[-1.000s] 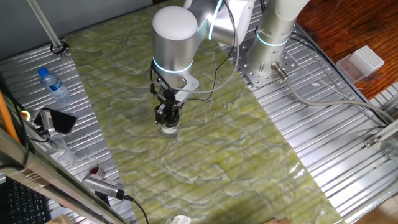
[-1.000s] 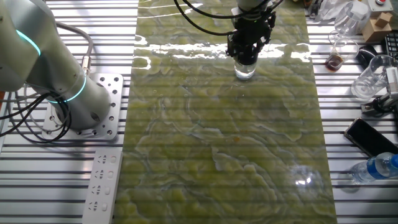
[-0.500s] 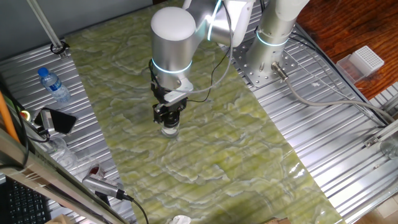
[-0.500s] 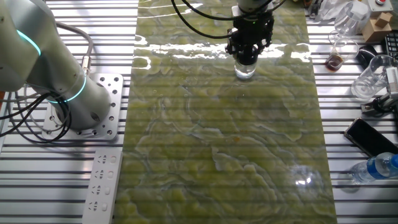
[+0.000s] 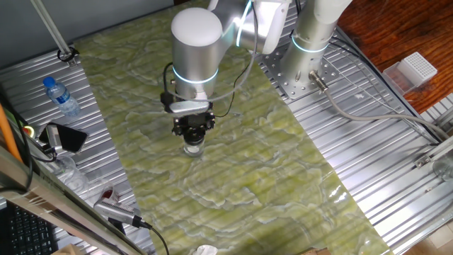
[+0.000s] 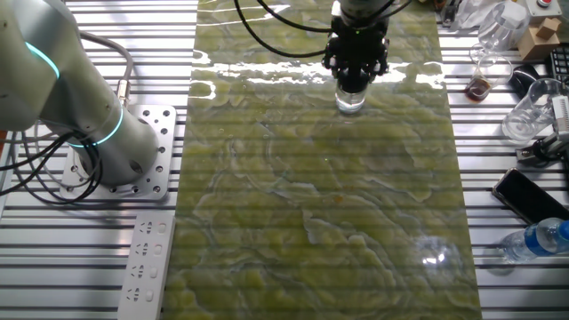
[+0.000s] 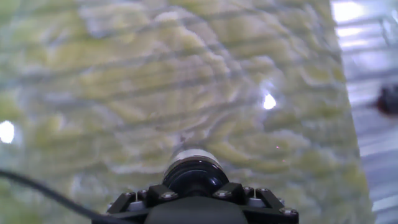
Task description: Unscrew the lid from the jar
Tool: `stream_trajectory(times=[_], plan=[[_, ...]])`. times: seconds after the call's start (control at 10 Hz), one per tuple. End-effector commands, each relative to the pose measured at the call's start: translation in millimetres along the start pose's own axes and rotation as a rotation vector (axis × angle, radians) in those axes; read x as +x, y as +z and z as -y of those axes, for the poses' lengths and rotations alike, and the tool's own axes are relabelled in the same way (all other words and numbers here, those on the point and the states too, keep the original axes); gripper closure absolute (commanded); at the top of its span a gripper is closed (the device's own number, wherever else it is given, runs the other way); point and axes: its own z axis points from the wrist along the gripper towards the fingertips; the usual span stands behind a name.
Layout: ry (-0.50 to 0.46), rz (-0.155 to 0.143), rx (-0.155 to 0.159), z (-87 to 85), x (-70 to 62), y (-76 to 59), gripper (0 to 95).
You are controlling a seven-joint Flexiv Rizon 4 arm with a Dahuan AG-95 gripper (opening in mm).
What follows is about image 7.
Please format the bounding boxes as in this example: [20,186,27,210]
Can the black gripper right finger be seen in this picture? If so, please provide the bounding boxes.
[213,182,299,218]

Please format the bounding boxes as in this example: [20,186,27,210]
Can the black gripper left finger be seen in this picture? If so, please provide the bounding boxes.
[107,184,180,216]

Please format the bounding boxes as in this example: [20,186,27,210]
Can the clear glass jar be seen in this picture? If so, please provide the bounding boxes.
[167,148,223,172]

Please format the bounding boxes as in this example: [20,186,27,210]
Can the green marble pattern mat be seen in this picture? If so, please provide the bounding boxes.
[0,0,376,224]

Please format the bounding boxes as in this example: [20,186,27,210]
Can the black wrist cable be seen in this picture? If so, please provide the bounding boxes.
[0,169,135,224]

